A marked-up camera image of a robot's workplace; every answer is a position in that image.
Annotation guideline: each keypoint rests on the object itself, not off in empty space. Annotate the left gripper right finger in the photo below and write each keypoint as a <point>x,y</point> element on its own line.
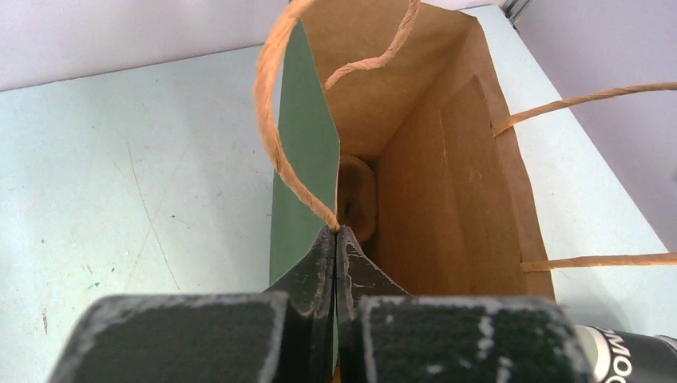
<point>388,335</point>

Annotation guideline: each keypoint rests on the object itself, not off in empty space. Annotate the black paper coffee cup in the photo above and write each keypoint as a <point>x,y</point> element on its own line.
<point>617,356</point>

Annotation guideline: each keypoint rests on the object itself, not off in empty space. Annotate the green paper bag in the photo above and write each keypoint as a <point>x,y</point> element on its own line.
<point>473,198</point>

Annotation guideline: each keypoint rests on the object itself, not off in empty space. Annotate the single brown cup carrier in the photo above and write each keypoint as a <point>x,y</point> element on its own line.
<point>357,197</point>

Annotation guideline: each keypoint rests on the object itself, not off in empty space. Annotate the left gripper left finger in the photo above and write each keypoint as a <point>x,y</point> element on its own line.
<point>282,334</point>

